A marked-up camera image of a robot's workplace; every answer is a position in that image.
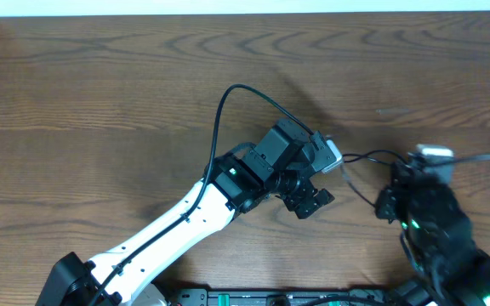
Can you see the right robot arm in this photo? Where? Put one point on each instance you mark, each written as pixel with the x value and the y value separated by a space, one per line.
pixel 437 239

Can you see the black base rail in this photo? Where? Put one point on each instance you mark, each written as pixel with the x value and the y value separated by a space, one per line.
pixel 192 294

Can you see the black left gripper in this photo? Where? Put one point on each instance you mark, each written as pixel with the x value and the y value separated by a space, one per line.
pixel 300 200

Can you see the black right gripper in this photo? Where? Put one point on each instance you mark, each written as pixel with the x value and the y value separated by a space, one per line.
pixel 403 179

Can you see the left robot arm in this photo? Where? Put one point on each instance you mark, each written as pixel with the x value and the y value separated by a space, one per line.
pixel 280 165

